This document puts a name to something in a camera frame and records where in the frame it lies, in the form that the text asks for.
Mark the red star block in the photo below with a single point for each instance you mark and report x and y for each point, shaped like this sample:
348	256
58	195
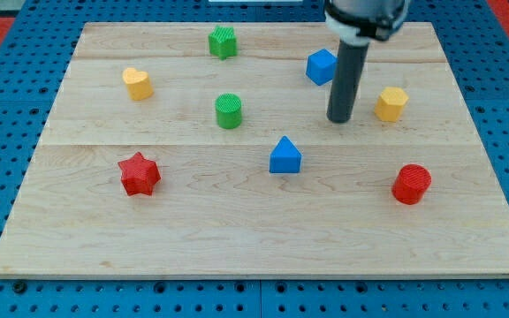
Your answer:
139	175

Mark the green cylinder block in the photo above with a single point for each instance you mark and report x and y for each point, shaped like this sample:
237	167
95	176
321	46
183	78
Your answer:
228	108

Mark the yellow hexagon block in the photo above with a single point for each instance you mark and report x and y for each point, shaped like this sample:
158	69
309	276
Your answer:
390	104

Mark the grey robot arm flange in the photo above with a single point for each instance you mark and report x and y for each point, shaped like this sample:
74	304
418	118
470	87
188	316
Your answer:
357	22

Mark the blue cube block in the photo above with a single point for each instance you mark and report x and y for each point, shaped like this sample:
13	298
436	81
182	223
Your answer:
321	66

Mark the yellow heart block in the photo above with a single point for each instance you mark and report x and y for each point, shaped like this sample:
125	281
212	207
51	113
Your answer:
137	83

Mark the blue triangle block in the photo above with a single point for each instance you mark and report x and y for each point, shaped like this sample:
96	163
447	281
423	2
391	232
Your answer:
285	157

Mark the green star block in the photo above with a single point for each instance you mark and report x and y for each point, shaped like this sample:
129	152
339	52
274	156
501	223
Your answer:
223	42

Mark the wooden board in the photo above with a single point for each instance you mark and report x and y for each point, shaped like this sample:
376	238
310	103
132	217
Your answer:
217	212

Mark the red cylinder block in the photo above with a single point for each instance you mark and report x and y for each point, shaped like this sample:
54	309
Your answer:
411	184

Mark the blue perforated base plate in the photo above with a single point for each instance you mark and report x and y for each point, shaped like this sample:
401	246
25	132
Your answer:
33	59

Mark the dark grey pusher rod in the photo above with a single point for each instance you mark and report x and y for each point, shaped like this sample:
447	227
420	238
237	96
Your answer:
346	81

